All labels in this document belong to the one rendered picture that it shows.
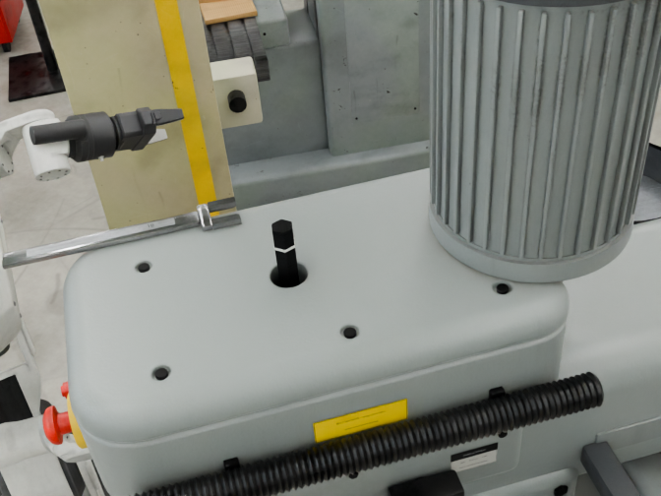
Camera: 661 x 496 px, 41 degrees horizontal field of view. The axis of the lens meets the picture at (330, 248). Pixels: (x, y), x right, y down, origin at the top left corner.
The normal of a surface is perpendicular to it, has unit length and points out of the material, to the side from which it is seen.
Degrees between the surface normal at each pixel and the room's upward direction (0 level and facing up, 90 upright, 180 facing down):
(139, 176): 90
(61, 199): 0
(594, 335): 0
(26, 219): 0
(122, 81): 90
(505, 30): 90
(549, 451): 90
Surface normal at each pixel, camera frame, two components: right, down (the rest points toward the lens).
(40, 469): 0.37, 0.11
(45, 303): -0.07, -0.75
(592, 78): 0.22, 0.63
